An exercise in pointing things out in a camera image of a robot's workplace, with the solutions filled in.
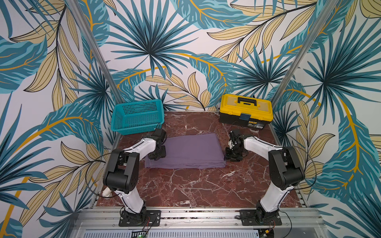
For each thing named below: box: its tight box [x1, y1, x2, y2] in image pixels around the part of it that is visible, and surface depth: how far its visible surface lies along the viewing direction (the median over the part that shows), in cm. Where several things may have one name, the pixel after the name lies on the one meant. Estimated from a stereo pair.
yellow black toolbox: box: [219, 93, 274, 130], surface depth 103 cm
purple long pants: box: [144, 132, 226, 169], surface depth 93 cm
